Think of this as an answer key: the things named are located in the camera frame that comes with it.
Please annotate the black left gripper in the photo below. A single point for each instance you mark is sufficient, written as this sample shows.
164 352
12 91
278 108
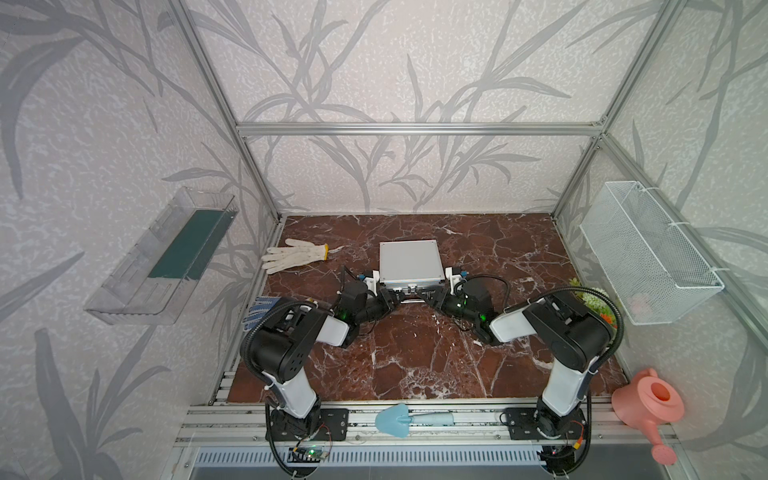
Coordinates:
384 298

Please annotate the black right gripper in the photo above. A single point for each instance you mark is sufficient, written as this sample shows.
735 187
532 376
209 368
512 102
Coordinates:
440 299

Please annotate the silver aluminium poker case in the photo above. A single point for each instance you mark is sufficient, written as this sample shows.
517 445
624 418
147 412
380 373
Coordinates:
408 265

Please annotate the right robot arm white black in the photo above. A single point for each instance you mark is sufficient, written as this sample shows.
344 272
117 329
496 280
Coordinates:
582 328

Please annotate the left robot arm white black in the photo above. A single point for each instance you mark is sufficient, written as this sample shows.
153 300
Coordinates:
283 331

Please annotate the white work glove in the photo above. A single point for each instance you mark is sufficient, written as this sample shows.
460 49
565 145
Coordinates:
295 253

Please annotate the blue patterned work glove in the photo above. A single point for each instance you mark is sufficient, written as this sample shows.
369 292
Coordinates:
257 311

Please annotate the artificial flower pot plant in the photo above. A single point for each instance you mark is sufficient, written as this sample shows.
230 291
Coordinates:
594 298

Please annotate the left green circuit board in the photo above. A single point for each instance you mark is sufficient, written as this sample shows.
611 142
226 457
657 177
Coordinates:
308 455

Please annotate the pink watering can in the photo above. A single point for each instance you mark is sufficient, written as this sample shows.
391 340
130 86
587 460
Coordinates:
646 403

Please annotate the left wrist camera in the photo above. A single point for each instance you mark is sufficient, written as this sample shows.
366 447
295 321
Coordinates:
372 280

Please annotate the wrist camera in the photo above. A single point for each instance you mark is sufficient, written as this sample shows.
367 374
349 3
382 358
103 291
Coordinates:
372 280
454 277

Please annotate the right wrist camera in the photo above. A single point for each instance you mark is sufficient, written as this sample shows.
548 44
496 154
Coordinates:
454 277

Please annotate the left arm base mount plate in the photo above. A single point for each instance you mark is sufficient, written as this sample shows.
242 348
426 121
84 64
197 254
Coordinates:
321 423

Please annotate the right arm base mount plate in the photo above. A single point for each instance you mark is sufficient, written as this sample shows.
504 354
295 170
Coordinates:
531 423

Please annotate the right circuit board with wires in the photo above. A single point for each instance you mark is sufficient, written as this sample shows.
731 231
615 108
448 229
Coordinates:
564 460

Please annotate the aluminium frame front rail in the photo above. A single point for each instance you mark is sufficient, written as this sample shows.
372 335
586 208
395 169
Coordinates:
476 422

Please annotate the white wire mesh basket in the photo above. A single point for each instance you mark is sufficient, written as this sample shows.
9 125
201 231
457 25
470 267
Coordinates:
656 272

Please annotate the clear plastic wall shelf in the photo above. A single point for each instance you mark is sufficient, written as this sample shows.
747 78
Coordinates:
155 280

